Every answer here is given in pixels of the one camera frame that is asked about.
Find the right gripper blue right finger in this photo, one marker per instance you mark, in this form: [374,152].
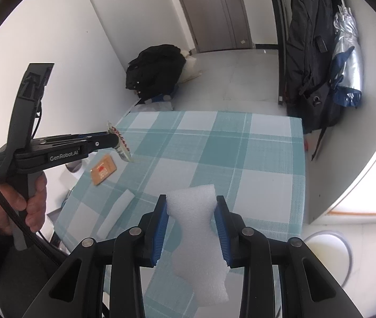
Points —
[227,231]

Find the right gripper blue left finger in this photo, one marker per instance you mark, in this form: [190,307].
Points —
[154,226]

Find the white foam piece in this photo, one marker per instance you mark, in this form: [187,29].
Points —
[198,257]

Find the red white clear wrapper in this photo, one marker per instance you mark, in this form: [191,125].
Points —
[121,147]

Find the person's left hand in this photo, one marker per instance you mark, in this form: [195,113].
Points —
[35,206]

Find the white paper strip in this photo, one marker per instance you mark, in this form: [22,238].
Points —
[114,214]

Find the teal checked tablecloth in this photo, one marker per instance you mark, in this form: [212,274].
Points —
[256,162]

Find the brown paper sachet red dot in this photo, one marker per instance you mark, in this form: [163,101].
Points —
[102,170]

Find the grey plastic mailer bag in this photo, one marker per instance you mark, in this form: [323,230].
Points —
[153,107]

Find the black bag on floor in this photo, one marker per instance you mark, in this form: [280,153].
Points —
[155,71]

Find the cream tote bag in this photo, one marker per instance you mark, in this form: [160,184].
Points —
[190,71]

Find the silver blue folded umbrella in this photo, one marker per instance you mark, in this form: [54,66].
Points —
[346,70]

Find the grey door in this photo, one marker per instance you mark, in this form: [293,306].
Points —
[217,25]

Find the black hanging backpack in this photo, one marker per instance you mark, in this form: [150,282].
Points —
[310,46]

